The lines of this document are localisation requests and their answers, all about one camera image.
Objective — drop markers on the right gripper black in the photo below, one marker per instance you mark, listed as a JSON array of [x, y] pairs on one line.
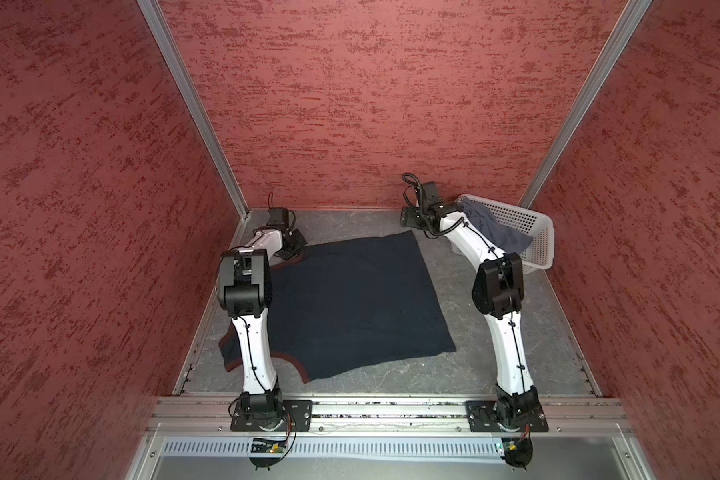
[[408, 219]]

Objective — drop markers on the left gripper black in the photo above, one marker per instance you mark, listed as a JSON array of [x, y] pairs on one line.
[[301, 243]]

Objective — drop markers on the navy tank top red trim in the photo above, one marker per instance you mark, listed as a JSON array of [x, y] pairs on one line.
[[355, 303]]

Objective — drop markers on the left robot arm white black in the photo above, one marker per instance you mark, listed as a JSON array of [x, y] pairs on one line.
[[244, 291]]

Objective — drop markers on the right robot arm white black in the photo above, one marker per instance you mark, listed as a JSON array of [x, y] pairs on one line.
[[497, 293]]

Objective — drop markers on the grey blue tank top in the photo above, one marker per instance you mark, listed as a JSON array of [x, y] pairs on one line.
[[507, 238]]

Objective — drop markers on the white plastic laundry basket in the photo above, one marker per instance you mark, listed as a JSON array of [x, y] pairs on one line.
[[540, 255]]

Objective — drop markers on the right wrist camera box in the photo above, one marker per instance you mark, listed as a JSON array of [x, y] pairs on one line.
[[428, 196]]

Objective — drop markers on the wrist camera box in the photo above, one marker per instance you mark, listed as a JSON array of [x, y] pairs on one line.
[[428, 196], [279, 218]]

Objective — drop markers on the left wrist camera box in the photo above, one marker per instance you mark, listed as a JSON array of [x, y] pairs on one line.
[[279, 218]]

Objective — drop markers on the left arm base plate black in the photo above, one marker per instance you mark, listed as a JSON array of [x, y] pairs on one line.
[[297, 415]]

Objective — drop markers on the left controller board with wires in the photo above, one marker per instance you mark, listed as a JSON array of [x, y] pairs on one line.
[[265, 453]]

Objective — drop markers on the controller board with wires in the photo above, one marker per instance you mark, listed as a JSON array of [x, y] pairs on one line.
[[265, 453], [518, 453]]

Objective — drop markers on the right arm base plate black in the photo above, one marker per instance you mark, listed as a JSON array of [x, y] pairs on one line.
[[480, 415]]

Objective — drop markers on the aluminium mounting rail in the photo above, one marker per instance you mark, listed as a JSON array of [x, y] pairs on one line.
[[395, 415]]

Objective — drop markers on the white slotted cable duct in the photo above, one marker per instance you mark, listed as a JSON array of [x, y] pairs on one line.
[[480, 450]]

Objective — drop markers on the right controller board with wires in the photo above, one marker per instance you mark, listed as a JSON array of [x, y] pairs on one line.
[[518, 453]]

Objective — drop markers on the left aluminium corner post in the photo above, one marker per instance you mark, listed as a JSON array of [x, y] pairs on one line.
[[169, 50]]

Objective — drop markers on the aluminium corner post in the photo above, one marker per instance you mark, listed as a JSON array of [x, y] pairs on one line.
[[619, 37], [169, 50]]

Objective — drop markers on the right aluminium corner post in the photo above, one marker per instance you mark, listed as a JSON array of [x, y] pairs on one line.
[[619, 37]]

